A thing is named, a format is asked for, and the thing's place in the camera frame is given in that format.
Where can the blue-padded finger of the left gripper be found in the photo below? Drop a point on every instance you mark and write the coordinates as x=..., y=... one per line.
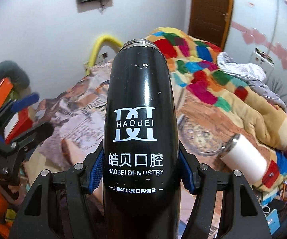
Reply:
x=24, y=102
x=29, y=140

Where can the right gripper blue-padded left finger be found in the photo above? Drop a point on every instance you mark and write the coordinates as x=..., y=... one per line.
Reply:
x=56, y=205

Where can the frosted sliding wardrobe with hearts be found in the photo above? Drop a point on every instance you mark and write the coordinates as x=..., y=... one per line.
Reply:
x=259, y=24

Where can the brown wooden door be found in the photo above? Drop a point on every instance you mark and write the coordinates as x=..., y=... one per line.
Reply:
x=210, y=20

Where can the white grey crumpled sheet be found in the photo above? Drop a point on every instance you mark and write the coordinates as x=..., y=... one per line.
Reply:
x=251, y=74

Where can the colourful patchwork quilt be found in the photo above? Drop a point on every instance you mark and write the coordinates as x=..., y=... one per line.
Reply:
x=215, y=106

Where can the black thermos flask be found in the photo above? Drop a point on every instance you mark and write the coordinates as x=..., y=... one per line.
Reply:
x=141, y=181

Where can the blue booklet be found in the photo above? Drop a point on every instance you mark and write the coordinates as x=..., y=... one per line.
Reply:
x=273, y=220

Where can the white thermos cup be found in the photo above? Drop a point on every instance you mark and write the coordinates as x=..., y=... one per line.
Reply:
x=238, y=153

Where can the newspaper print tablecloth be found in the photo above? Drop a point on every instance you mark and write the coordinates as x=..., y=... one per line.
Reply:
x=78, y=128

